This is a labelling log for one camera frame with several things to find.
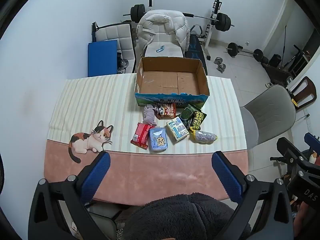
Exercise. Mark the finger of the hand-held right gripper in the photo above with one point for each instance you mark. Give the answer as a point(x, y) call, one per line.
point(312, 139)
point(287, 148)

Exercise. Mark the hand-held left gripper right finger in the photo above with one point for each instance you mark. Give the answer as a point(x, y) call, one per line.
point(226, 177)

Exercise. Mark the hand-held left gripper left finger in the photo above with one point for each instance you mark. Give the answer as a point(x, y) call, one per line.
point(96, 177)

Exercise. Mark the silver glitter yellow pouch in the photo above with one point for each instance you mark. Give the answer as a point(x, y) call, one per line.
point(205, 136)

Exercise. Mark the red packet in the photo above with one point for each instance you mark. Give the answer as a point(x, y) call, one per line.
point(140, 135)

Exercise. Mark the black yellow wipes packet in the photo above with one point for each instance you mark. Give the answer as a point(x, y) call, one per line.
point(199, 120)

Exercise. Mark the white blue tissue pack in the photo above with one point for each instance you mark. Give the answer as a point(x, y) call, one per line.
point(177, 128)

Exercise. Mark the light blue tissue pack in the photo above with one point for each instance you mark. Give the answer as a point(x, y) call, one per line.
point(158, 140)

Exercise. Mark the dark green packet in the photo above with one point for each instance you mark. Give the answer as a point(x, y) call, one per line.
point(186, 113)

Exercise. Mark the purple cloth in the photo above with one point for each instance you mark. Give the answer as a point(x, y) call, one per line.
point(149, 115)

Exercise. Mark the panda print snack packet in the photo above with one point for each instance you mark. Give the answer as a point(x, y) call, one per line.
point(166, 111)

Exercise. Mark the printed cardboard box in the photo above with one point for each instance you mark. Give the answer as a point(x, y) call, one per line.
point(162, 80)

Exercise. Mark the brown wooden chair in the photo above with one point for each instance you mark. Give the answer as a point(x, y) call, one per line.
point(312, 100)

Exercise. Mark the grey shell chair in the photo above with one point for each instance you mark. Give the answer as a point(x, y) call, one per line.
point(270, 110)

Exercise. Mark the person's dark fleece garment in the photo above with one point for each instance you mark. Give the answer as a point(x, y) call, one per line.
point(185, 217)

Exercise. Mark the white shoes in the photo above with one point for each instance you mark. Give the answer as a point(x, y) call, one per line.
point(269, 85)

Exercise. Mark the dark wooden bench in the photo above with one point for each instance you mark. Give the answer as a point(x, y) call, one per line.
point(276, 73)

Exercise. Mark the striped pink cat tablecloth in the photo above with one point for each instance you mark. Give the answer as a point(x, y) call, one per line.
point(100, 100)

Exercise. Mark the black kick scooter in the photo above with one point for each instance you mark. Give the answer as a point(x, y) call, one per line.
point(298, 55)

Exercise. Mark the black speaker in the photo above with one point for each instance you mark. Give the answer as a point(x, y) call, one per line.
point(275, 60)

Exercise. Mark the long black rod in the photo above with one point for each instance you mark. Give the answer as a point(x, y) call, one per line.
point(284, 42)

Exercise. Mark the chrome dumbbell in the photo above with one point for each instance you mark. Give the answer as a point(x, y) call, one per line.
point(221, 68)
point(218, 60)

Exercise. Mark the short black barbell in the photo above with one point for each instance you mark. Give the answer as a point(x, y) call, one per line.
point(233, 48)

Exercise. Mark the chrome weights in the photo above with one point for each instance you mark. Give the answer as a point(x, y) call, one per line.
point(123, 65)

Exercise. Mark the blue foam pad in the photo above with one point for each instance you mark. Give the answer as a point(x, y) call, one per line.
point(102, 57)

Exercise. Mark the black blue weight bench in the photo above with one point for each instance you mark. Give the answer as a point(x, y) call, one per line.
point(195, 51)

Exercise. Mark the white padded chair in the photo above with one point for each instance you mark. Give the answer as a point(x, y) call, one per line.
point(170, 50)

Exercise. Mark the white squat rack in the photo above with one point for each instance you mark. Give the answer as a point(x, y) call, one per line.
point(208, 30)

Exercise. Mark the small blue packet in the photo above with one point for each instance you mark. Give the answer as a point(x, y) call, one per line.
point(159, 48)

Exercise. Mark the white quilted folding chair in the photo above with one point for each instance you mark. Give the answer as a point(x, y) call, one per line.
point(115, 35)

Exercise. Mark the white puffer jacket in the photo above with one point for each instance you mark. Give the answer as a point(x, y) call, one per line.
point(160, 30)

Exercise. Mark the racked black barbell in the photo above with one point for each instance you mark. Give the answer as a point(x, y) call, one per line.
point(137, 12)

